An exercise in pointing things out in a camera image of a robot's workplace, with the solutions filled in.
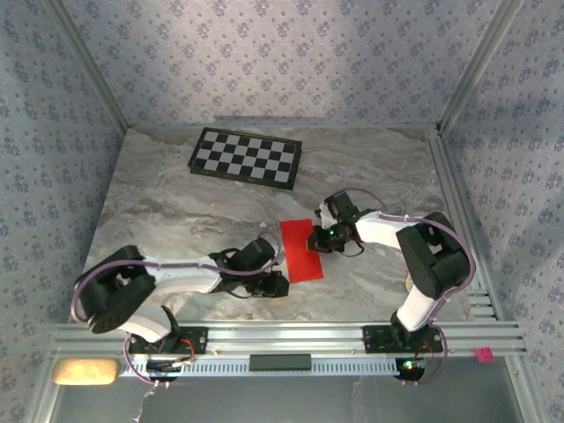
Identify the black rectangular box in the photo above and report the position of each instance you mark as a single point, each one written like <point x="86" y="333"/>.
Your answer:
<point x="279" y="362"/>

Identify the thin aluminium bar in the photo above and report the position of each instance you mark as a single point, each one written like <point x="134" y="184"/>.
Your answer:
<point x="330" y="121"/>

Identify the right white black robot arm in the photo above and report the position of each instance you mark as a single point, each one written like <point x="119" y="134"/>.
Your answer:
<point x="379" y="231"/>

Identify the white pink cylinder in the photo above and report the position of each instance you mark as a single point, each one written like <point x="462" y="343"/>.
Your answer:
<point x="410" y="282"/>

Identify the yellow sponge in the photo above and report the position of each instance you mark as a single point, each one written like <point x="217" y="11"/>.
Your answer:
<point x="86" y="371"/>

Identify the pink cube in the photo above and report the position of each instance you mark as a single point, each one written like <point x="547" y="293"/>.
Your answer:
<point x="484" y="354"/>

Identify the red paper sheet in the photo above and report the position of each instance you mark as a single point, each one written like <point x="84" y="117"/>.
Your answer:
<point x="304" y="260"/>

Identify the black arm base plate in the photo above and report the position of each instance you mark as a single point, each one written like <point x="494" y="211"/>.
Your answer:
<point x="196" y="341"/>
<point x="374" y="339"/>

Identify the black white checkerboard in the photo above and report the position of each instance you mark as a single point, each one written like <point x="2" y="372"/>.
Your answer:
<point x="244" y="156"/>

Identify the wide aluminium extrusion rail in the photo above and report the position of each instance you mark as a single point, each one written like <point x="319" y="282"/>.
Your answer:
<point x="282" y="337"/>

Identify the aluminium frame post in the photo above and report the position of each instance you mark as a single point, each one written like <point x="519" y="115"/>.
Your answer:
<point x="91" y="66"/>
<point x="477" y="66"/>

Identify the circuit board with green light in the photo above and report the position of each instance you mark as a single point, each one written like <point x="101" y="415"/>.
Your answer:
<point x="410" y="366"/>

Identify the aluminium frame leg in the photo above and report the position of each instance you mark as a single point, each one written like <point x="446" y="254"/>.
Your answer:
<point x="44" y="392"/>
<point x="523" y="392"/>

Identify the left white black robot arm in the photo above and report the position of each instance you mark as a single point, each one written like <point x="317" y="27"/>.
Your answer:
<point x="185" y="279"/>

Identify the aluminium table edge rail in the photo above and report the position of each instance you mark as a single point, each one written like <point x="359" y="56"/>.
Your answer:
<point x="451" y="185"/>

